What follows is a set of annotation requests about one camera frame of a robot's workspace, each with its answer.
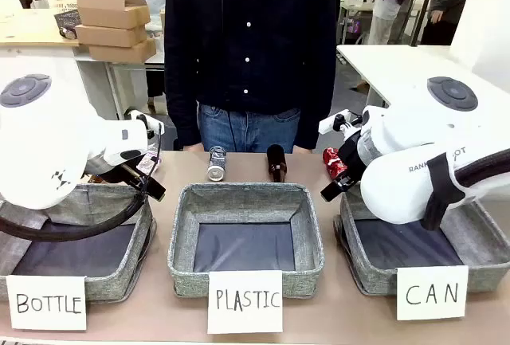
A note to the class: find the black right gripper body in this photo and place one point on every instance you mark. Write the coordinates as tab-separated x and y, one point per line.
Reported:
352	154

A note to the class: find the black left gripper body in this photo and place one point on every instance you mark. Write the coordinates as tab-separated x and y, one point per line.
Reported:
132	174

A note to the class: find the clear plastic bottle pink label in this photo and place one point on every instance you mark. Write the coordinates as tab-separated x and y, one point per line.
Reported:
148	161

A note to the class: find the red crushed drink can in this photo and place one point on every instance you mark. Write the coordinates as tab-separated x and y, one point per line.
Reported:
332	161

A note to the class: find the brown glass bottle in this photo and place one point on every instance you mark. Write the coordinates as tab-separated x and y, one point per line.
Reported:
277	161

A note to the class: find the black silver drink can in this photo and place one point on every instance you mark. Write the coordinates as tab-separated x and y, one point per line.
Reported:
217	163

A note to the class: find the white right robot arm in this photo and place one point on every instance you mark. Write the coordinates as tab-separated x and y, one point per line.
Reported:
418	154

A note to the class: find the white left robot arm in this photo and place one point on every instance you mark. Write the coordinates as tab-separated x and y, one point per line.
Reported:
40	142

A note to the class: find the grey fabric basket plastic sign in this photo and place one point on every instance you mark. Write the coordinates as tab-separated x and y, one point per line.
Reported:
247	201

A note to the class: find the grey fabric basket bottle sign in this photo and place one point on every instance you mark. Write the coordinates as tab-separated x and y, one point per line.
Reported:
103	281

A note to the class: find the white paper sign CAN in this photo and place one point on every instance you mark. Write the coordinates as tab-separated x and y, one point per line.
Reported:
432	293

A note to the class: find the grey fabric basket can sign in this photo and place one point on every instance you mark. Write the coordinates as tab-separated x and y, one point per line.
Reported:
478	249

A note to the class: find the black mesh basket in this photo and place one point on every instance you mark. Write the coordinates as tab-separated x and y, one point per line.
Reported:
65	22

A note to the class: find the person's left hand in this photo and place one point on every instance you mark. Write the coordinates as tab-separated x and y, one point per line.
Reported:
303	150

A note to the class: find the person's right hand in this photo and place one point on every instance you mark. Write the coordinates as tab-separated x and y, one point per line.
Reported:
192	148

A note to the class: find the background person white coat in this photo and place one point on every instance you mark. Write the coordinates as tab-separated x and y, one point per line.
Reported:
155	86

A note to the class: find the white desk with legs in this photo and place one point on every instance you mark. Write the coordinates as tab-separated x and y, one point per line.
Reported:
119	82

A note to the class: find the closed flat cardboard box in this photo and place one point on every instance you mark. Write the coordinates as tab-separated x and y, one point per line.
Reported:
109	35
123	52

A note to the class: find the white paper sign PLASTIC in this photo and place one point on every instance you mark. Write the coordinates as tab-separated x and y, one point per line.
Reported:
245	301

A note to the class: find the person in dark shirt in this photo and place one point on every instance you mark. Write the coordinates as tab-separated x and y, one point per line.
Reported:
247	42

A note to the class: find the white paper sign BOTTLE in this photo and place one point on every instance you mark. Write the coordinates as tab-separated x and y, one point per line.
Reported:
45	303

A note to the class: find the black tripod pole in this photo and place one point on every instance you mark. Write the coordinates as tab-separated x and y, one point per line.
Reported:
424	6

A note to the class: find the open cardboard box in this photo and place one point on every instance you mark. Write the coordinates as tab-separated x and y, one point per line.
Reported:
111	6

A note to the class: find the light wooden table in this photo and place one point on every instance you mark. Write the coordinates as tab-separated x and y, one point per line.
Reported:
28	28

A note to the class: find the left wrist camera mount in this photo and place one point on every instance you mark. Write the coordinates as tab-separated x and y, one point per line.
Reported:
137	115

